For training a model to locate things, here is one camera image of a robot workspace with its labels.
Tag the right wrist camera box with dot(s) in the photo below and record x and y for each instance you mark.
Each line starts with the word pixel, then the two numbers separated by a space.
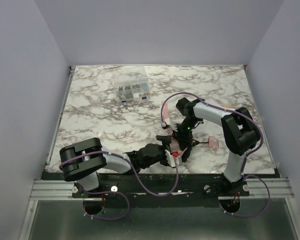
pixel 167 123

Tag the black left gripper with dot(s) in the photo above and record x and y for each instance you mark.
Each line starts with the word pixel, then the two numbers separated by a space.
pixel 162 149

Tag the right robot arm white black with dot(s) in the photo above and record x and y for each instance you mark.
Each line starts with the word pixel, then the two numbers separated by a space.
pixel 241 133

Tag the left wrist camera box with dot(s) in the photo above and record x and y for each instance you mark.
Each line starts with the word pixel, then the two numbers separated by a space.
pixel 173 159

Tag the clear plastic organizer box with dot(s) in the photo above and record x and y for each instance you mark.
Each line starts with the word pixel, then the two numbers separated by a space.
pixel 131 84

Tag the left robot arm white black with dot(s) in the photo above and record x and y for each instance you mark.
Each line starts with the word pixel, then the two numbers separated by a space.
pixel 81 161

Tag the pink folding umbrella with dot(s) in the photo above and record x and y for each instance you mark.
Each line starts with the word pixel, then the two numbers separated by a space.
pixel 184 107

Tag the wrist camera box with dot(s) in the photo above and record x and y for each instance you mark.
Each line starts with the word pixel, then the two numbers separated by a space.
pixel 173 159
pixel 167 123

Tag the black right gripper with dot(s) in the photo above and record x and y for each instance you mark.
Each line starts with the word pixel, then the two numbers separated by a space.
pixel 184 136

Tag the aluminium frame rail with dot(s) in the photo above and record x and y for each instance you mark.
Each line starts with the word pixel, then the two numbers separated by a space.
pixel 43 190

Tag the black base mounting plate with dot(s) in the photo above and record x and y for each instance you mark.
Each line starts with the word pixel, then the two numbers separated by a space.
pixel 164 190

